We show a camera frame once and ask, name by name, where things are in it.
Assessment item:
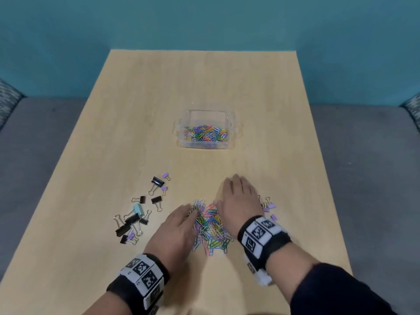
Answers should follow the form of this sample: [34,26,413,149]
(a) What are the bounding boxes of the patterned sofa armrest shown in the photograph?
[400,93,420,132]
[0,79,25,130]

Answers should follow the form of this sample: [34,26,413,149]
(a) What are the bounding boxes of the light blue binder clip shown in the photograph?
[125,203,145,220]

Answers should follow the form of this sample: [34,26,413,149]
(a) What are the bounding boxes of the person's left hand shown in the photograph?
[143,204,199,272]

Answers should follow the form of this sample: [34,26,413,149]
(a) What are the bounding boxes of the person's right forearm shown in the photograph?
[264,241,320,307]

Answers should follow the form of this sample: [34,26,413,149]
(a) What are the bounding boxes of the black wristband with marker tags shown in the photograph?
[107,253,170,313]
[237,216,292,286]

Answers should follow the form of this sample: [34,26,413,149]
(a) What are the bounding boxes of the pile of colourful paper clips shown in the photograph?
[184,198,234,258]

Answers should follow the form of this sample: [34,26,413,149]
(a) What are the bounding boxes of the clear plastic container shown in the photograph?
[173,110,243,150]

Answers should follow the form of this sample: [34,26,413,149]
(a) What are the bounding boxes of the group of black binder clips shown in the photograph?
[113,176,165,245]

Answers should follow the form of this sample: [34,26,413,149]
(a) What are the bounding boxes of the person's left forearm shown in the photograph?
[82,285,155,315]

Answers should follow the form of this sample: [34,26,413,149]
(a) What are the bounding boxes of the dark sleeve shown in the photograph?
[290,263,398,315]

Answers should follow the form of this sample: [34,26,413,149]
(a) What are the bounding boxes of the person's right hand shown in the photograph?
[213,174,265,236]

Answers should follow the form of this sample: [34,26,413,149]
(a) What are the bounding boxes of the heap of paper clips in container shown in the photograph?
[183,124,229,143]

